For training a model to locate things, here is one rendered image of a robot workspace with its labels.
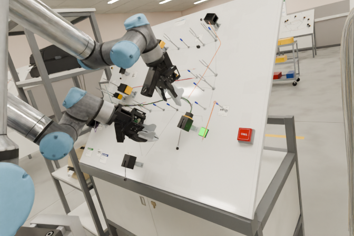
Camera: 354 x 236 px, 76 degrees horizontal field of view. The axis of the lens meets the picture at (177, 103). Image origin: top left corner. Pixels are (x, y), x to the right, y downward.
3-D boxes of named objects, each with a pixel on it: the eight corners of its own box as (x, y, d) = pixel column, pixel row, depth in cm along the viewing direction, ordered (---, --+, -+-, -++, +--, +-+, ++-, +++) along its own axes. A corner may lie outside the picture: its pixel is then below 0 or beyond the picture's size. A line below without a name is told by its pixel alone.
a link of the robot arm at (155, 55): (147, 54, 74) (133, 52, 80) (153, 66, 77) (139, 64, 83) (162, 42, 78) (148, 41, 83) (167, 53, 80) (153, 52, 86)
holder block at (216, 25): (207, 22, 128) (199, 12, 122) (223, 23, 120) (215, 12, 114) (204, 29, 128) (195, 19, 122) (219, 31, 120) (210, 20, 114)
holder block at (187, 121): (182, 129, 103) (176, 126, 100) (187, 118, 104) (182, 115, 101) (188, 132, 100) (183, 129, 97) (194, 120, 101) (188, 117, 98)
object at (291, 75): (300, 80, 559) (296, 36, 533) (296, 86, 521) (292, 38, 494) (259, 84, 618) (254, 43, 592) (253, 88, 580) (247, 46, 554)
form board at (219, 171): (81, 162, 154) (79, 161, 152) (128, 35, 184) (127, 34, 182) (253, 219, 77) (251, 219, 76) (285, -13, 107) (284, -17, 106)
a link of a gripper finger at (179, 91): (192, 98, 89) (178, 79, 86) (182, 108, 87) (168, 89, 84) (187, 98, 92) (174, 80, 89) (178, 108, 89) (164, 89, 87)
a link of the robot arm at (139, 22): (117, 27, 71) (128, 15, 77) (134, 57, 77) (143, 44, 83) (137, 20, 67) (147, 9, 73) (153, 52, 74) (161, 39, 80)
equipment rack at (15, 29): (109, 264, 174) (17, 9, 129) (72, 234, 213) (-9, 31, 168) (154, 218, 210) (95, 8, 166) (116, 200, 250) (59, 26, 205)
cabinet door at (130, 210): (161, 250, 128) (144, 189, 118) (106, 218, 163) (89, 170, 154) (164, 247, 129) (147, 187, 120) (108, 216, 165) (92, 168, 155)
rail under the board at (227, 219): (253, 238, 77) (250, 223, 75) (81, 171, 153) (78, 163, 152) (258, 227, 81) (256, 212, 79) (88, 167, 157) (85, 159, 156)
